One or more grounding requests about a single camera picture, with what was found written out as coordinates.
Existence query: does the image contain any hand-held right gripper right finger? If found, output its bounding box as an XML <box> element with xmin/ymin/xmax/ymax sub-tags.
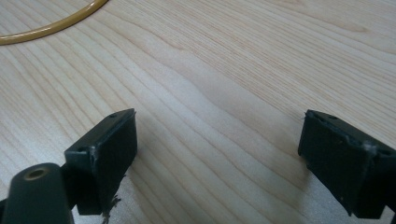
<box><xmin>297</xmin><ymin>109</ymin><xmax>396</xmax><ymax>219</ymax></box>

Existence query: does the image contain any yellow curved cable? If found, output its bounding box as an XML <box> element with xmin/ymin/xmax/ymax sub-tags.
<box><xmin>0</xmin><ymin>0</ymin><xmax>110</xmax><ymax>47</ymax></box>

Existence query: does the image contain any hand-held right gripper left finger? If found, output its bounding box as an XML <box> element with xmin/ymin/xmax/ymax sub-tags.
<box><xmin>61</xmin><ymin>107</ymin><xmax>138</xmax><ymax>217</ymax></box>

